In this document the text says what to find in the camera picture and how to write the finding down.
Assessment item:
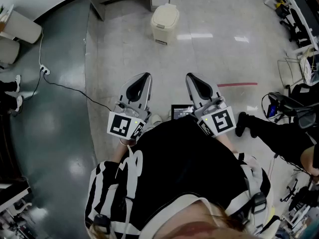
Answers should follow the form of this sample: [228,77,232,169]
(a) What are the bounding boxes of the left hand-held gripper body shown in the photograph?
[107,100,153,141]

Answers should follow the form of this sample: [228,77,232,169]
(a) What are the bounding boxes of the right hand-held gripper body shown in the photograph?
[191,96,237,138]

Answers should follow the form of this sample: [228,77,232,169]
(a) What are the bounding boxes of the cream pedal trash bin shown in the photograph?
[150,3,180,46]

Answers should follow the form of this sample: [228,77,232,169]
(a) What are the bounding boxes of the person's left forearm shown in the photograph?
[108,137,137,164]

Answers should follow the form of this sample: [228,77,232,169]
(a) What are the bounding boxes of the person's right forearm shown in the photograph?
[215,132,240,156]

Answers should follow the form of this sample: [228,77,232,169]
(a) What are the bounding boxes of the red floor tape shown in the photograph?
[217,82,258,88]

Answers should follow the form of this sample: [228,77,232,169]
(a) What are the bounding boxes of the small black display device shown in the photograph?
[170,104,195,120]

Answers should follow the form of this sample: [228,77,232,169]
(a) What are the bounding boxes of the device with blue screen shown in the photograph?
[266,103,278,119]

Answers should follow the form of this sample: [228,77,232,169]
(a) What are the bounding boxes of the black white striped shirt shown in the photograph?
[84,114,275,239]

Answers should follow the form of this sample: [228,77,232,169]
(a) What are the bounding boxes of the black office chair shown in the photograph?
[261,83,319,134]
[278,3,297,29]
[289,8,313,48]

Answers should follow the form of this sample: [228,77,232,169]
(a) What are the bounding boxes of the grey wooden desk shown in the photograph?
[72,0,175,22]

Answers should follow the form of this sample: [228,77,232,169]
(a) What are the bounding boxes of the person's neck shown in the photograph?
[171,199,240,239]

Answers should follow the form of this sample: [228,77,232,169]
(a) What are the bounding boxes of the silver bracelet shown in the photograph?
[119,138,137,147]

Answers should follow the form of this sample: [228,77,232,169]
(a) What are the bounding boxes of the long black power cable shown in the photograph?
[42,72,118,111]

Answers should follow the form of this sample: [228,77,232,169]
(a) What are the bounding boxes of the metal wire frame rack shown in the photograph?
[277,57,307,90]

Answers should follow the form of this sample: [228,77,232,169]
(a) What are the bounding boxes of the short black cable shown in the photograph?
[22,70,43,101]

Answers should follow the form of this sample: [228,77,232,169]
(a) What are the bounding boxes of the grey shoulder strap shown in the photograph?
[123,195,135,234]
[238,153,269,234]

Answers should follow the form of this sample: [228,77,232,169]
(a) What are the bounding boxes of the white wire basket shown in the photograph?
[298,46,317,83]

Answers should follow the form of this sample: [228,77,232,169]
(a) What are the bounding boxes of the white power cable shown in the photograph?
[38,27,45,68]

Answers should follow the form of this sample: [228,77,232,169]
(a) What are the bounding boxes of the white cylindrical pedestal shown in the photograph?
[2,9,43,44]
[0,37,21,65]

